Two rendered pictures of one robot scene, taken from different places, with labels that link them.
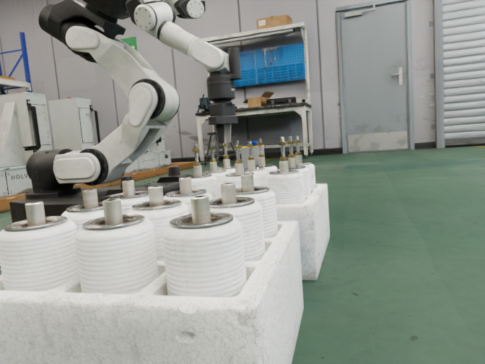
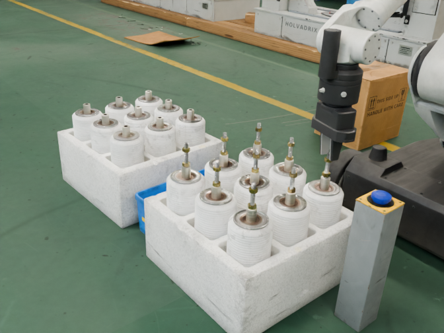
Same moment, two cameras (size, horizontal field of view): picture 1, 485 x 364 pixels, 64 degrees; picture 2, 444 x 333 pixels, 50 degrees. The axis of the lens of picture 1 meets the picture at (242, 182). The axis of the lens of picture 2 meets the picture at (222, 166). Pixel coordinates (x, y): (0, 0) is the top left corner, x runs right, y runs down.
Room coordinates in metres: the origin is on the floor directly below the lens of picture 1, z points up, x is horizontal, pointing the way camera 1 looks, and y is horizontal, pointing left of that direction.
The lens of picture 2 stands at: (1.59, -0.92, 0.79)
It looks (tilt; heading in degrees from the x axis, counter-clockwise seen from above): 27 degrees down; 122
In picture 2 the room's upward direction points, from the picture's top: 2 degrees clockwise
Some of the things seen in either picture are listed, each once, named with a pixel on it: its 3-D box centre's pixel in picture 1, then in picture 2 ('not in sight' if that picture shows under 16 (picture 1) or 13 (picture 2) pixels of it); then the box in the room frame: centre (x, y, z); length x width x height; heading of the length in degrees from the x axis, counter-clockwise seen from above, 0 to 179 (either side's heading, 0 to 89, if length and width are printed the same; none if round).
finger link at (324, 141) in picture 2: (220, 133); (324, 141); (1.25, 0.06, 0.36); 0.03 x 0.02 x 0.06; 59
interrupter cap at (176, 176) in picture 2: (283, 172); (185, 176); (0.97, -0.11, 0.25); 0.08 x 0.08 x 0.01
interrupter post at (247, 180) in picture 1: (247, 183); (125, 131); (0.68, -0.01, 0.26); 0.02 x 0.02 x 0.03
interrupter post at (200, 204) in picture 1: (201, 210); (86, 108); (0.45, 0.05, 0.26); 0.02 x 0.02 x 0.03
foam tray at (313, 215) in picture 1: (255, 224); (250, 237); (1.12, -0.03, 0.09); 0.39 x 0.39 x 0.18; 72
